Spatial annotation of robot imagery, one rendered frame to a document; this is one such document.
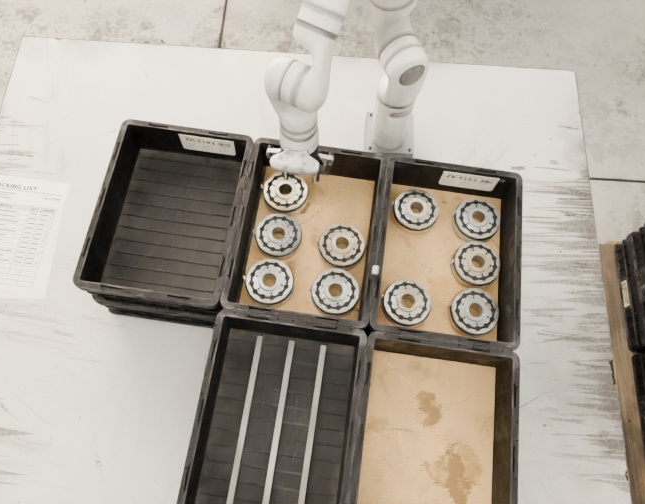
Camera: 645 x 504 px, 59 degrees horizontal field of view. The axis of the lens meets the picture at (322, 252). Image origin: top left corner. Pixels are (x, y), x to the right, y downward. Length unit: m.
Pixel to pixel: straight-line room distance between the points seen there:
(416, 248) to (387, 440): 0.42
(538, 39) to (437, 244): 1.74
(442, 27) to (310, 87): 1.94
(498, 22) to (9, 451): 2.50
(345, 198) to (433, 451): 0.58
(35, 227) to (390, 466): 1.02
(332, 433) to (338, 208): 0.50
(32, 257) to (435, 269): 0.97
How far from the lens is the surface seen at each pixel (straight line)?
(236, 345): 1.22
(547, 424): 1.43
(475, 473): 1.24
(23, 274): 1.55
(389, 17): 1.12
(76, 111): 1.72
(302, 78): 0.93
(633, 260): 2.17
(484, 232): 1.32
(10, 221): 1.62
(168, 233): 1.33
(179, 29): 2.78
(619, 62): 2.98
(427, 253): 1.30
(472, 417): 1.24
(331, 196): 1.33
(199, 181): 1.37
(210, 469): 1.20
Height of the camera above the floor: 2.02
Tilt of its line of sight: 69 degrees down
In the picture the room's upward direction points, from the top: 5 degrees clockwise
